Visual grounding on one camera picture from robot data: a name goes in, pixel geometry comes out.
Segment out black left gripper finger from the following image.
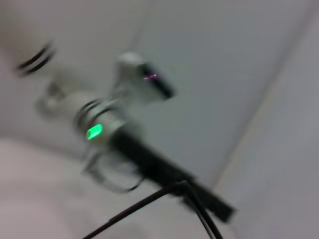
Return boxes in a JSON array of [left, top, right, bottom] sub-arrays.
[[188, 174, 236, 217], [181, 185, 233, 223]]

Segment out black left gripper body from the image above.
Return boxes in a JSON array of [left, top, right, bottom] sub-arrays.
[[111, 131, 196, 191]]

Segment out black thin-framed glasses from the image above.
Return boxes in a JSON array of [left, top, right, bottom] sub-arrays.
[[81, 179, 224, 239]]

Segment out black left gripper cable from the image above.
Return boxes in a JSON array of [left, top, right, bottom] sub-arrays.
[[81, 146, 147, 194]]

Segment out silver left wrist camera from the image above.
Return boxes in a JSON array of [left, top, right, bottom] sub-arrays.
[[114, 51, 178, 103]]

